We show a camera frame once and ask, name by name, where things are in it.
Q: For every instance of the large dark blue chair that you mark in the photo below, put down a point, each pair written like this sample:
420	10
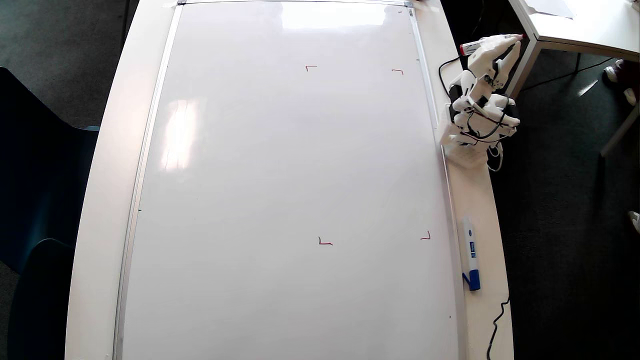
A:
30	175

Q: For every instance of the white whiteboard with metal frame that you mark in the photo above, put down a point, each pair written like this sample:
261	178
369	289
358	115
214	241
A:
275	175

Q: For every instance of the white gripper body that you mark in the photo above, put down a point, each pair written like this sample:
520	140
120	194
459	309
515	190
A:
492	56

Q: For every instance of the red whiteboard marker pen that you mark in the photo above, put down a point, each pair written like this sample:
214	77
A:
470	48

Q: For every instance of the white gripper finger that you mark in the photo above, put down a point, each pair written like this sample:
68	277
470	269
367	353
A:
510	62
500	48

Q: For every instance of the blue and white marker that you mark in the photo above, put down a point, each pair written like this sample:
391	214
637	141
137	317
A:
470	250

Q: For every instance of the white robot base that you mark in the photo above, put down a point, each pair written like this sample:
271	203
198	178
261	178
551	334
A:
467	156

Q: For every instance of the small dark blue chair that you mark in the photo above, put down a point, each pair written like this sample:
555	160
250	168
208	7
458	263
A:
40	300

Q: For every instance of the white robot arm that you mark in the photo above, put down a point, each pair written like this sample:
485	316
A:
492	107

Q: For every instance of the white side table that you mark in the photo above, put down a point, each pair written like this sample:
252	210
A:
600	25

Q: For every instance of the white sneaker grey sole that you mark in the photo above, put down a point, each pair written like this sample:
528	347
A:
635	220

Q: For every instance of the brown trouser legs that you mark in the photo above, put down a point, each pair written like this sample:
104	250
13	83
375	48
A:
632	72

